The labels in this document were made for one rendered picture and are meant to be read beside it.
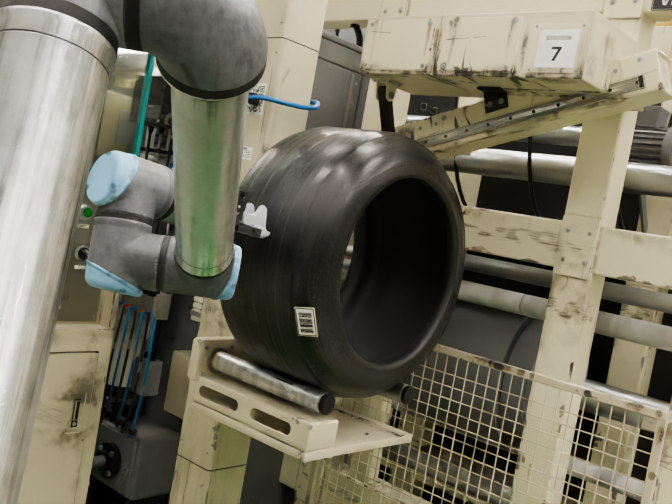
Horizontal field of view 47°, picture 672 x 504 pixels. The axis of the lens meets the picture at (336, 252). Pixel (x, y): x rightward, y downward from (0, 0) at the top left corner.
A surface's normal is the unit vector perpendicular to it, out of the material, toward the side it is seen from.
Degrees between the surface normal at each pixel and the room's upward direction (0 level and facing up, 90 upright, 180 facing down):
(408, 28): 90
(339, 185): 65
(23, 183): 70
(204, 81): 147
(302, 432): 90
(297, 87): 90
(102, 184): 78
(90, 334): 90
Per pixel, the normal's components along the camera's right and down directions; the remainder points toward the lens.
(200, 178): -0.15, 0.86
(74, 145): 0.92, -0.02
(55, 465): 0.74, 0.17
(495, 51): -0.65, -0.07
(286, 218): -0.58, -0.32
